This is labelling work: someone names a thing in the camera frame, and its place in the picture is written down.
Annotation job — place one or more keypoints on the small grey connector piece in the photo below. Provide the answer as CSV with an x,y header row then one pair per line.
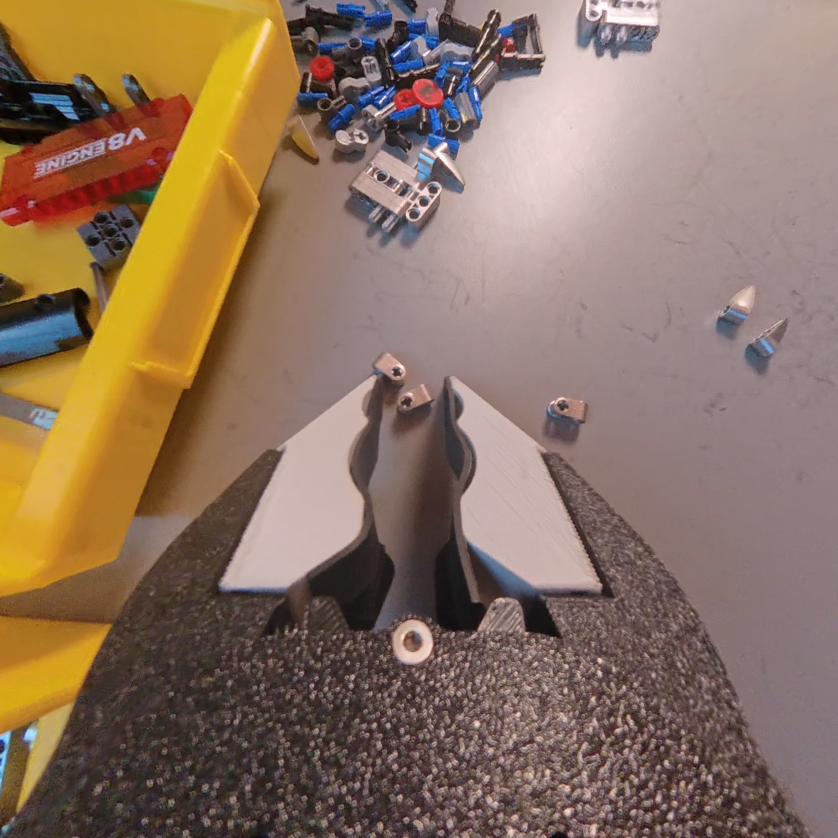
x,y
415,398
567,411
390,368

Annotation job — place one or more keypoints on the yellow bin with black parts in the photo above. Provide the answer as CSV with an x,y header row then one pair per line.
x,y
197,262

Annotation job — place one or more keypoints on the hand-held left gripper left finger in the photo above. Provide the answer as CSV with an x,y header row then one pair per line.
x,y
295,524

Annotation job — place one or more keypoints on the small grey beam assembly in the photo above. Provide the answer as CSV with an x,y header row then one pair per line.
x,y
622,16
393,190

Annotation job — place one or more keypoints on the red building part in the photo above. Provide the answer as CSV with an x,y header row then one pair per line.
x,y
92,157

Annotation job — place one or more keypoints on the yellow bin with grey parts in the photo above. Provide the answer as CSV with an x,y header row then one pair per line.
x,y
46,668

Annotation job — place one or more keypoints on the pile of small coloured pieces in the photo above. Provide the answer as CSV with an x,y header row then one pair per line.
x,y
419,66

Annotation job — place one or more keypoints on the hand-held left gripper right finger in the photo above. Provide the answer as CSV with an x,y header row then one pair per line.
x,y
524,524

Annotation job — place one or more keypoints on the grey desk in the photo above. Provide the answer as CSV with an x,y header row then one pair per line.
x,y
655,197

